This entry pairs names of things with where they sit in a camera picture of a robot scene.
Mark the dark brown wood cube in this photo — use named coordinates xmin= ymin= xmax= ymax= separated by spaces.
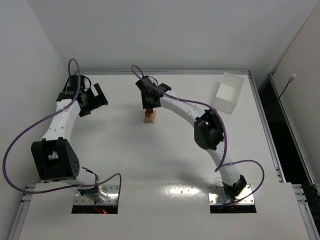
xmin=145 ymin=108 xmax=154 ymax=115

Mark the light long wood block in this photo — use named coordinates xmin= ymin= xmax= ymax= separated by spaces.
xmin=143 ymin=115 xmax=151 ymax=123
xmin=149 ymin=110 xmax=157 ymax=123

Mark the dark brown arch block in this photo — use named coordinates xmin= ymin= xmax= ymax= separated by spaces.
xmin=145 ymin=113 xmax=153 ymax=118

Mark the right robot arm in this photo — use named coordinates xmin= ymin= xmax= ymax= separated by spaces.
xmin=135 ymin=76 xmax=247 ymax=201

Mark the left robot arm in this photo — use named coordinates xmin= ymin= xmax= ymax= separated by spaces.
xmin=31 ymin=75 xmax=108 ymax=203

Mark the white storage box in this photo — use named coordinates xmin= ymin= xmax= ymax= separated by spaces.
xmin=212 ymin=72 xmax=245 ymax=114

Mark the aluminium table frame rail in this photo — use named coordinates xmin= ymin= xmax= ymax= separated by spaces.
xmin=81 ymin=70 xmax=251 ymax=76

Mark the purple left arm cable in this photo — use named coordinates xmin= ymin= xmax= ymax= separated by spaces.
xmin=1 ymin=57 xmax=122 ymax=195

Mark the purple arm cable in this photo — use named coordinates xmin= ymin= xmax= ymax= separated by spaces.
xmin=1 ymin=57 xmax=122 ymax=195
xmin=130 ymin=64 xmax=265 ymax=207

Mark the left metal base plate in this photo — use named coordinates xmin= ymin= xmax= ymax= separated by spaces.
xmin=73 ymin=184 xmax=120 ymax=206

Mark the metal base plate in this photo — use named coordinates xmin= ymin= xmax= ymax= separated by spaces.
xmin=73 ymin=184 xmax=120 ymax=206
xmin=207 ymin=184 xmax=255 ymax=206

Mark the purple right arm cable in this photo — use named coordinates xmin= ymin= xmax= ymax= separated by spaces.
xmin=130 ymin=64 xmax=265 ymax=207

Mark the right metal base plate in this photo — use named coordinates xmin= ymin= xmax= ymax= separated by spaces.
xmin=207 ymin=184 xmax=255 ymax=206

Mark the wall cable with plug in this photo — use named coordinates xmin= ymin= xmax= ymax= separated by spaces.
xmin=277 ymin=73 xmax=297 ymax=101

